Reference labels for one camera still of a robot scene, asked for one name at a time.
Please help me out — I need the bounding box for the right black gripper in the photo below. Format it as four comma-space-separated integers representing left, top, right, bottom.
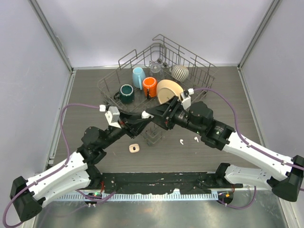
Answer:
146, 95, 204, 135

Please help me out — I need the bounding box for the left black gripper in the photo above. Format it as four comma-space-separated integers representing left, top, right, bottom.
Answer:
100, 109, 152, 149

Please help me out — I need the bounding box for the white earbud charging case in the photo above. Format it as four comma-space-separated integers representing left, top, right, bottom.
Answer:
141, 111, 154, 119

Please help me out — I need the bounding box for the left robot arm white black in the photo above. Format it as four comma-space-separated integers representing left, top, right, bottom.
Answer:
10, 110, 154, 222

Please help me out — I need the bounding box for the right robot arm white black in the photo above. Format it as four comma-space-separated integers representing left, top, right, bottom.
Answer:
141, 96, 304, 202

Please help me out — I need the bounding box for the beige plate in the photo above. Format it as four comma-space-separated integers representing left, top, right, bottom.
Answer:
157, 79, 183, 104

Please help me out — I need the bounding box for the dark green mug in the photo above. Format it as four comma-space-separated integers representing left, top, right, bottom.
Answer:
114, 84, 134, 105

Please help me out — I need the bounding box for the orange mug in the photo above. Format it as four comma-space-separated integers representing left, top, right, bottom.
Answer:
142, 77, 157, 99

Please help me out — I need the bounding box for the striped ceramic mug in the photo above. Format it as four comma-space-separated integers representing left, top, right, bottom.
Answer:
169, 65, 189, 82

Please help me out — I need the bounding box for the clear glass cup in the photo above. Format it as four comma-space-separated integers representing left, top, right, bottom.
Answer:
149, 62, 164, 81

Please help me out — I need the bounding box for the light blue mug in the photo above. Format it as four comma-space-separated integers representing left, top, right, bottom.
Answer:
132, 67, 146, 90

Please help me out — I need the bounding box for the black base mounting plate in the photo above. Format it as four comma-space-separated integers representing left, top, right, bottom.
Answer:
82, 172, 243, 195

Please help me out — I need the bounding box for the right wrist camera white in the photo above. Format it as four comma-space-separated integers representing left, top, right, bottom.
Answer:
180, 88, 194, 110

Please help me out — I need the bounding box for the grey wire dish rack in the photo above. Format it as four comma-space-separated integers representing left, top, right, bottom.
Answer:
97, 34, 219, 146

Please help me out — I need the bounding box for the white slotted cable duct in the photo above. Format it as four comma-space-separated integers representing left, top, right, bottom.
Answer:
56, 191, 219, 202

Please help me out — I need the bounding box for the aluminium frame rail front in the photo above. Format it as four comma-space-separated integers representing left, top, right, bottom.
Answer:
29, 171, 291, 192

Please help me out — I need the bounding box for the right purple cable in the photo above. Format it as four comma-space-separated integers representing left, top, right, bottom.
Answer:
193, 87, 304, 209

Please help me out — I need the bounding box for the purple cable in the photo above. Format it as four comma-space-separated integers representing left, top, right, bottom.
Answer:
4, 104, 100, 227
193, 87, 304, 209

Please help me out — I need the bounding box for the aluminium frame post left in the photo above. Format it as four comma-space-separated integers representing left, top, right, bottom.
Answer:
28, 0, 74, 73

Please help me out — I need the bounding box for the aluminium frame post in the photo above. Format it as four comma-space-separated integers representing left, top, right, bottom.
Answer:
28, 0, 74, 73
237, 0, 282, 70

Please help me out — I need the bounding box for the aluminium frame post right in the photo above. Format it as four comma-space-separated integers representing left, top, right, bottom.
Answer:
237, 0, 282, 70

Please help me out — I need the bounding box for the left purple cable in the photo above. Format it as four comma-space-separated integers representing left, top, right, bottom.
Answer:
4, 104, 100, 227

